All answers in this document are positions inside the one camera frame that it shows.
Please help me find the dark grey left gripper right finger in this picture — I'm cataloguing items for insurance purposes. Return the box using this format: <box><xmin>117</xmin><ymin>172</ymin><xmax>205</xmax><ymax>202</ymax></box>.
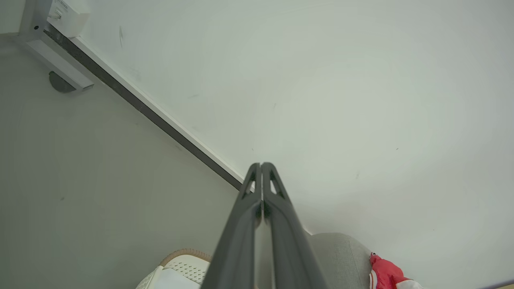
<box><xmin>261</xmin><ymin>162</ymin><xmax>330</xmax><ymax>289</ymax></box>

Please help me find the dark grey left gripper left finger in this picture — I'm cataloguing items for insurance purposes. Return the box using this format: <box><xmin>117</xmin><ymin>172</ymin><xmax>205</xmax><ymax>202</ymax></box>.
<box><xmin>200</xmin><ymin>163</ymin><xmax>262</xmax><ymax>289</ymax></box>

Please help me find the red white striped garment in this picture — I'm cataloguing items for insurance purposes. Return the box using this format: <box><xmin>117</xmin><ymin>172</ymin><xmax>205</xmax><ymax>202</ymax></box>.
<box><xmin>369</xmin><ymin>252</ymin><xmax>424</xmax><ymax>289</ymax></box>

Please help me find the white laundry basket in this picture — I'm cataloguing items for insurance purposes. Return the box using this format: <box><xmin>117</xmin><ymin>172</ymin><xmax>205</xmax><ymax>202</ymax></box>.
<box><xmin>136</xmin><ymin>248</ymin><xmax>212</xmax><ymax>289</ymax></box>

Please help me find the grey metal table leg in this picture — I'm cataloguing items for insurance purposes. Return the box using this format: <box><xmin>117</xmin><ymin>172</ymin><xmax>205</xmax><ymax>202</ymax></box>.
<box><xmin>17</xmin><ymin>0</ymin><xmax>95</xmax><ymax>94</ymax></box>

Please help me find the white power adapter box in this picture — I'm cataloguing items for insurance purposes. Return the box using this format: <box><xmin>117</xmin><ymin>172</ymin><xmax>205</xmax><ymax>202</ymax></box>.
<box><xmin>47</xmin><ymin>0</ymin><xmax>90</xmax><ymax>39</ymax></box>

